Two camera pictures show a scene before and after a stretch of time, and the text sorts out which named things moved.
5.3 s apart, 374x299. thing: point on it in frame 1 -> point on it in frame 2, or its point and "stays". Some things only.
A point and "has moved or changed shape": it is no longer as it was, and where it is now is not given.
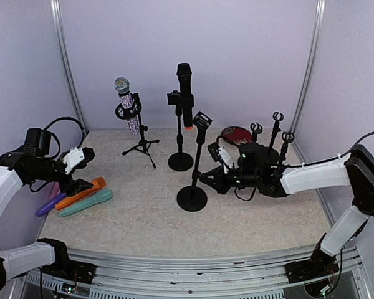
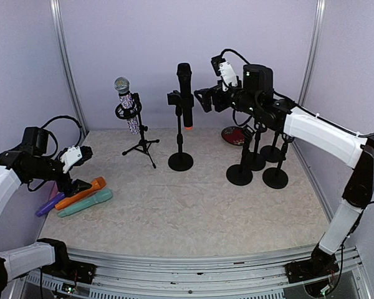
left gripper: (75, 187) stays
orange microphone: (98, 182) stays
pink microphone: (55, 190) stays
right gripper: (217, 184) -> (206, 102)
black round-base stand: (192, 198) has moved or changed shape
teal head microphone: (101, 196) stays
